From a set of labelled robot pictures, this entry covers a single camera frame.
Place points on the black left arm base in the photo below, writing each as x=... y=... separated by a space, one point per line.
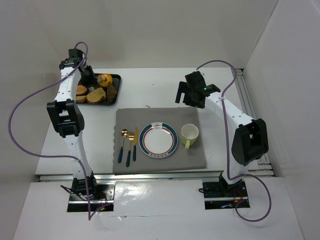
x=102 y=192

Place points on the gold spoon green handle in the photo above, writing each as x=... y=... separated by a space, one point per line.
x=124 y=134

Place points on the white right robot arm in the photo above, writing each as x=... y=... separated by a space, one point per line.
x=246 y=137

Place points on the aluminium side rail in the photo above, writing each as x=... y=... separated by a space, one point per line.
x=262 y=166

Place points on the aluminium front rail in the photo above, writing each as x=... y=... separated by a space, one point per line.
x=154 y=176

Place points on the toasted bread slice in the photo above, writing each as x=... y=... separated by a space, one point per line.
x=97 y=96

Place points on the black food tray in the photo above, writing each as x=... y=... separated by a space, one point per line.
x=116 y=83

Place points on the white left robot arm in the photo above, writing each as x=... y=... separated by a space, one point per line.
x=68 y=121

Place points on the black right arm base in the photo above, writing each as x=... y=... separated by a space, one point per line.
x=221 y=189

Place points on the orange bread roll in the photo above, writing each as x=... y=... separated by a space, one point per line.
x=81 y=90

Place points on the gold knife green handle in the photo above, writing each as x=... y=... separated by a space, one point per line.
x=136 y=138

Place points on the white plate green rim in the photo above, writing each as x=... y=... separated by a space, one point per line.
x=158 y=140

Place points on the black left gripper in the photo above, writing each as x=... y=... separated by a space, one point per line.
x=88 y=76

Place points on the grey placemat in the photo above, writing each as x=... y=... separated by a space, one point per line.
x=182 y=159

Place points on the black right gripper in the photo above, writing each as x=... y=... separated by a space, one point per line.
x=180 y=92

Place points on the brown bread piece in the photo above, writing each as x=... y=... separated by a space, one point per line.
x=111 y=92

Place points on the orange bagel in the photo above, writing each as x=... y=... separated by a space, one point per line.
x=104 y=80

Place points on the light green mug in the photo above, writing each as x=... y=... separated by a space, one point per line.
x=189 y=134

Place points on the gold fork green handle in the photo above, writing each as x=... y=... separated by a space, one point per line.
x=131 y=137

